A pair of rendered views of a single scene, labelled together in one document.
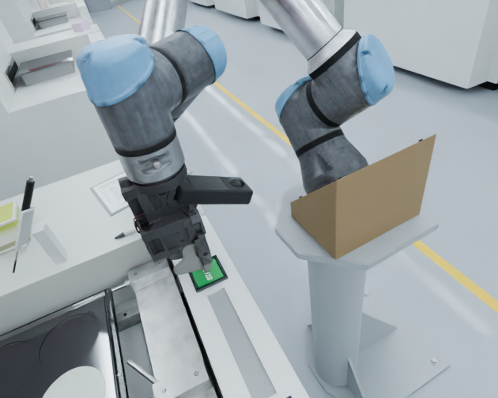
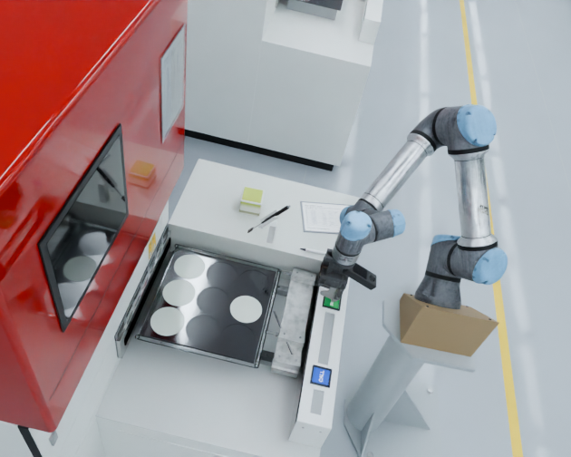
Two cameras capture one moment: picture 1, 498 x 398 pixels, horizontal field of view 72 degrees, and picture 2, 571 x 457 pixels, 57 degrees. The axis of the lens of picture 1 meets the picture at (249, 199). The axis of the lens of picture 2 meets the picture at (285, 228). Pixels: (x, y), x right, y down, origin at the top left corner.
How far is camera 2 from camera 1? 1.09 m
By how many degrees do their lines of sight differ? 16
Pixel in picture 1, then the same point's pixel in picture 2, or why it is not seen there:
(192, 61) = (384, 233)
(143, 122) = (351, 247)
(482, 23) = not seen: outside the picture
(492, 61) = not seen: outside the picture
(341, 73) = (469, 257)
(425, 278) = (488, 418)
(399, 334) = (427, 434)
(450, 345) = not seen: outside the picture
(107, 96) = (345, 236)
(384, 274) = (458, 390)
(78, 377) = (252, 301)
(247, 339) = (330, 340)
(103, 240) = (293, 244)
